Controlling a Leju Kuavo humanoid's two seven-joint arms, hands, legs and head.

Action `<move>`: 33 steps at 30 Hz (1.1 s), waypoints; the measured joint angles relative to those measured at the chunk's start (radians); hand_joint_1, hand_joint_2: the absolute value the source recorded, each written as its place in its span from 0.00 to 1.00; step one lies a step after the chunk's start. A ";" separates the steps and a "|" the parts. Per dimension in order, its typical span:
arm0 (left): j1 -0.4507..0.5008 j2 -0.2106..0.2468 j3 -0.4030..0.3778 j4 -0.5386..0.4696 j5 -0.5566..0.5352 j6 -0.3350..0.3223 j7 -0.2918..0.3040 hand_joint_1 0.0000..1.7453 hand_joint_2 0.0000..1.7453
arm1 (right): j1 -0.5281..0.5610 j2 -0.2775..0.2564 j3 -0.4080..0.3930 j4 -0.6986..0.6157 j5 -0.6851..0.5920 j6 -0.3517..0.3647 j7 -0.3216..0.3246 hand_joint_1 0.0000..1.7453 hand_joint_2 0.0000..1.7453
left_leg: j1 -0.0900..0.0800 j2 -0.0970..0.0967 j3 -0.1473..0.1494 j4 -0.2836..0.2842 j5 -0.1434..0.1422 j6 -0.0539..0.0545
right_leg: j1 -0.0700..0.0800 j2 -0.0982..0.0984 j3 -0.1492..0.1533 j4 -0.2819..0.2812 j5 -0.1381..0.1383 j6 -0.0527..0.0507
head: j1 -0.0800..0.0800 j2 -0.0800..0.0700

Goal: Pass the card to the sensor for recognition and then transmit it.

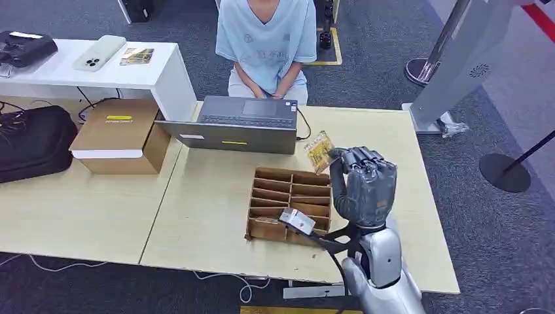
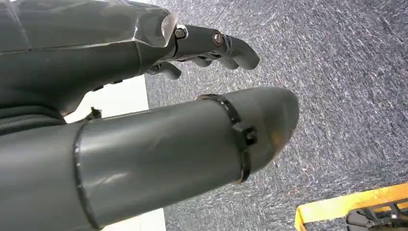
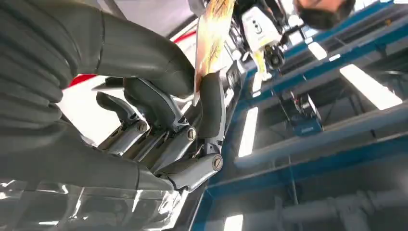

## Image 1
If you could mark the grey open laptop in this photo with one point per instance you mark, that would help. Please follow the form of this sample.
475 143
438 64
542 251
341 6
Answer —
234 138

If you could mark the black box case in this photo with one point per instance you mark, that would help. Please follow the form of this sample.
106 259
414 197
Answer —
136 9

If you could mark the chrome stanchion post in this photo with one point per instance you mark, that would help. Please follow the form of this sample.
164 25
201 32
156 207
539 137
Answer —
420 69

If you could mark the wooden divided card box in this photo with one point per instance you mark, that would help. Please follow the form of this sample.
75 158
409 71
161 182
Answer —
277 203

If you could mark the white smartphone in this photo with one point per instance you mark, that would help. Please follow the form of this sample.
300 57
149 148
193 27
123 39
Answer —
99 53

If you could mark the black pouch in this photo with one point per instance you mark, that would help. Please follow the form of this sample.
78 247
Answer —
26 48

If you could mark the person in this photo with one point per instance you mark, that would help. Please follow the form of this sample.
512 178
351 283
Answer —
264 47

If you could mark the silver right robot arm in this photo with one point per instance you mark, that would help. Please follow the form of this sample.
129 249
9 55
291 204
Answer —
383 264

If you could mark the black soft bag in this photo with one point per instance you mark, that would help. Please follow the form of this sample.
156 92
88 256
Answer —
34 143

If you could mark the grey white kiosk stand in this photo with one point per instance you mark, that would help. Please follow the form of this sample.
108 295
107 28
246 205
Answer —
459 56

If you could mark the yellow floor tape strip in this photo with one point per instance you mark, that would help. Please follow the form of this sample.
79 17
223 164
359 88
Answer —
299 310

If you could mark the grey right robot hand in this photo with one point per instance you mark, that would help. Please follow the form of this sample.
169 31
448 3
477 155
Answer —
368 190

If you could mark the yellow printed card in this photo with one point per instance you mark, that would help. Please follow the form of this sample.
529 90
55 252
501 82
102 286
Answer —
318 151

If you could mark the white side table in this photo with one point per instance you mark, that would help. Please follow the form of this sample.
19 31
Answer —
164 82

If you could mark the brown cardboard box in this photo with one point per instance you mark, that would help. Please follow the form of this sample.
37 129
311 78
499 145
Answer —
115 125

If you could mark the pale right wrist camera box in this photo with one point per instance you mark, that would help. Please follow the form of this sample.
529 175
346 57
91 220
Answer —
297 220

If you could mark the black stanchion post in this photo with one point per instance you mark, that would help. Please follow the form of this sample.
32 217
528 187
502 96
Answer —
503 173

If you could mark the crumpled clear plastic wrap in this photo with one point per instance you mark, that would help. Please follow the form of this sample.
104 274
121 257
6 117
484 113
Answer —
453 126

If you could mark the red barrier belt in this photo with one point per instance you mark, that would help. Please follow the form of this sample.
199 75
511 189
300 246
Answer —
542 21

